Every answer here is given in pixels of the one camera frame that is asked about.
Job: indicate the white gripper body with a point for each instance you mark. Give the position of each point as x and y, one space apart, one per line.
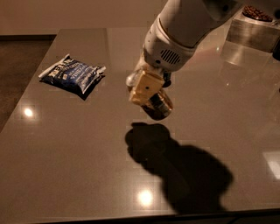
161 50

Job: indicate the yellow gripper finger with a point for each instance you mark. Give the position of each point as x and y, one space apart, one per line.
147 84

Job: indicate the clear gripper finger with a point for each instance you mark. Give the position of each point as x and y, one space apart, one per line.
141 66

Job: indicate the orange soda can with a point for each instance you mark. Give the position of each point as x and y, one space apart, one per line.
159 106

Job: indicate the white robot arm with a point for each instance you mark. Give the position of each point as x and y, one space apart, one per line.
207 15

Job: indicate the blue Pepsi can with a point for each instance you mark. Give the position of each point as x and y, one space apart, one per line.
167 80

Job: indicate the blue chip bag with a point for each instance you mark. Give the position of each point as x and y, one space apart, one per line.
73 76

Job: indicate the metal snack dispenser base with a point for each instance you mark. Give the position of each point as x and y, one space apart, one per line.
249 42

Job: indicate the jar of brown nuts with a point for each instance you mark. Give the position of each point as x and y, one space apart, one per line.
253 13

